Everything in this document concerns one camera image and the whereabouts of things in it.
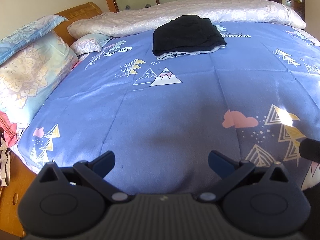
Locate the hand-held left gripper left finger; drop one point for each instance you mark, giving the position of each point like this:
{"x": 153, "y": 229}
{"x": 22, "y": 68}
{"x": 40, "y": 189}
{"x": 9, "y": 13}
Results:
{"x": 105, "y": 163}

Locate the pink cloth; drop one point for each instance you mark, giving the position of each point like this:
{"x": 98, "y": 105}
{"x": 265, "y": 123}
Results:
{"x": 7, "y": 127}

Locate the pale pink quilt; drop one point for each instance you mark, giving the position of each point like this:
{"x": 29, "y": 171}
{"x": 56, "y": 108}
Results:
{"x": 150, "y": 20}

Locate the light grey folded garment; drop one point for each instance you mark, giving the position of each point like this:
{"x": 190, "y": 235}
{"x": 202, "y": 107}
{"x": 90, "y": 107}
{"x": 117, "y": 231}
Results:
{"x": 175, "y": 55}

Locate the blue printed bed sheet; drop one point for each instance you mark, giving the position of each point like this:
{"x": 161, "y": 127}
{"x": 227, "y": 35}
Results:
{"x": 162, "y": 110}

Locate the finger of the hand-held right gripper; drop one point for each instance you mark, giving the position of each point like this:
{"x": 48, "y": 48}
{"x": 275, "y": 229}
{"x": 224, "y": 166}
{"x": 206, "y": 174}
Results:
{"x": 311, "y": 150}

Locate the wooden headboard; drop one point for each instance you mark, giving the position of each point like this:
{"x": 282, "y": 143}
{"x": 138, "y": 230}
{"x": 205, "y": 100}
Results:
{"x": 75, "y": 15}

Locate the grey cloth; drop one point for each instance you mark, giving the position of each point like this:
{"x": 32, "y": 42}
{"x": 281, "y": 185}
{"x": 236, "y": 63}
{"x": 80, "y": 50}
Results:
{"x": 3, "y": 160}

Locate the small floral pillow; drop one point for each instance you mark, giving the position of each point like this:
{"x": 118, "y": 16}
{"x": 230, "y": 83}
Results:
{"x": 87, "y": 43}

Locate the wooden bed frame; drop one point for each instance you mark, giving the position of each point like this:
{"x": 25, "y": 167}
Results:
{"x": 15, "y": 205}

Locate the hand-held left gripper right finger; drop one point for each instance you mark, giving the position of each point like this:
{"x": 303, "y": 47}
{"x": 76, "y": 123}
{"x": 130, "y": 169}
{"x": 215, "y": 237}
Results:
{"x": 220, "y": 165}

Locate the large floral pillow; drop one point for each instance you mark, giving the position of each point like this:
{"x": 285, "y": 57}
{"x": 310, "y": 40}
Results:
{"x": 30, "y": 77}

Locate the black pants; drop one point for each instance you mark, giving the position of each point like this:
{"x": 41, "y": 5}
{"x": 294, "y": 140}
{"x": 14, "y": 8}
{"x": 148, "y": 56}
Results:
{"x": 187, "y": 35}

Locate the blue patchwork pillow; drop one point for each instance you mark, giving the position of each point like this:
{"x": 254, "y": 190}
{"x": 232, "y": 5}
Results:
{"x": 27, "y": 37}

